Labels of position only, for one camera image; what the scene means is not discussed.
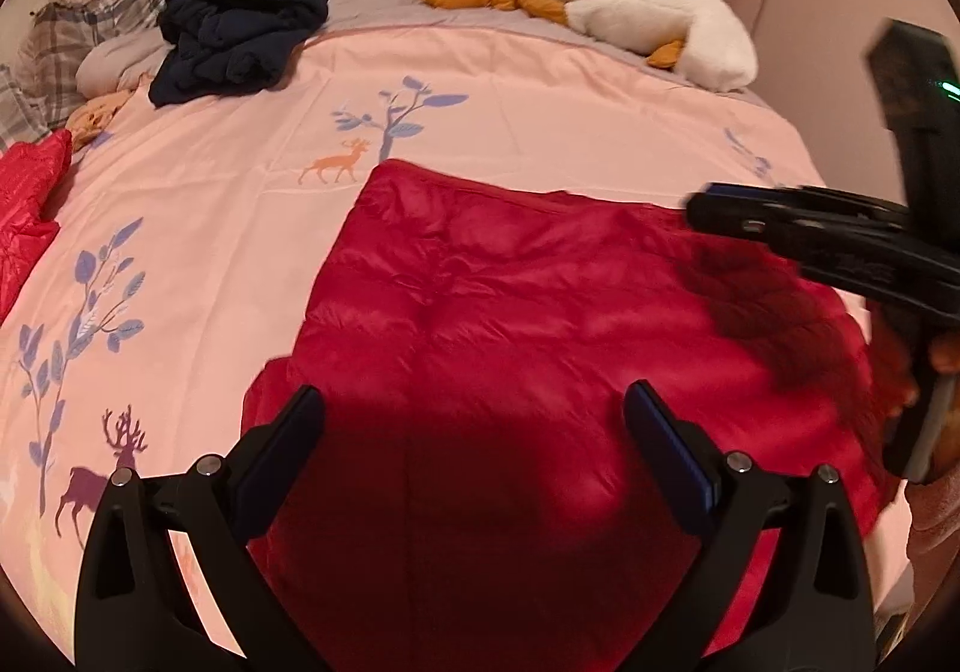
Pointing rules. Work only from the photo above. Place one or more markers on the white goose plush toy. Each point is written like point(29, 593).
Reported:
point(703, 41)

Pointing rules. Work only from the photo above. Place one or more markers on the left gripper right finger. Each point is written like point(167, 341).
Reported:
point(814, 610)

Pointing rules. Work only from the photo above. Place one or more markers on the grey plaid pillow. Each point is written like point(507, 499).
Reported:
point(40, 83)

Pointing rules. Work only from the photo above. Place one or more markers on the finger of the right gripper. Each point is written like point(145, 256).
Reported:
point(811, 199)
point(883, 259)

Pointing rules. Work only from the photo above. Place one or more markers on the pink deer print duvet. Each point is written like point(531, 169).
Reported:
point(191, 237)

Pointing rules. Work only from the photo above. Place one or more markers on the person's right hand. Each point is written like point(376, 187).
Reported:
point(921, 420)

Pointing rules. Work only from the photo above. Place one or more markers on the red down puffer jacket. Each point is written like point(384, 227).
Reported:
point(476, 502)

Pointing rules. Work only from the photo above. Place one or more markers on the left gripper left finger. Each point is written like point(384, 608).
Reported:
point(133, 610)

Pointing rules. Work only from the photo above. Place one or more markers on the dark navy crumpled garment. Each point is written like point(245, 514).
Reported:
point(229, 48)

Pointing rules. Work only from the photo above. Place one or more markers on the grey folded cloth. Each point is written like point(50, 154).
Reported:
point(121, 63)

